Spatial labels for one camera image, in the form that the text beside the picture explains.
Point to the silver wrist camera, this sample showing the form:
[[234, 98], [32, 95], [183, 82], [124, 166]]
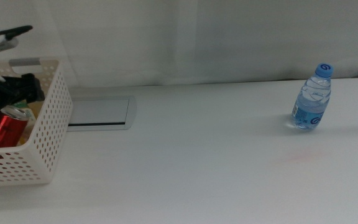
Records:
[[2, 46]]

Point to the white perforated plastic basket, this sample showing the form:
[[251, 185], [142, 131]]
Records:
[[48, 130]]

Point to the clear water bottle blue cap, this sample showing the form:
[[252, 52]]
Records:
[[311, 105]]

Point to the white backdrop curtain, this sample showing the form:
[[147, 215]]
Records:
[[197, 37]]

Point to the red cola can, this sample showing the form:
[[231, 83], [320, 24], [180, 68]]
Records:
[[3, 130]]

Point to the yellow tea bottle green label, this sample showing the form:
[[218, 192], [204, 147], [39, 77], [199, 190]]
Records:
[[22, 104]]

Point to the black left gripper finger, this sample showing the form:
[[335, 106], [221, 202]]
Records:
[[33, 88]]

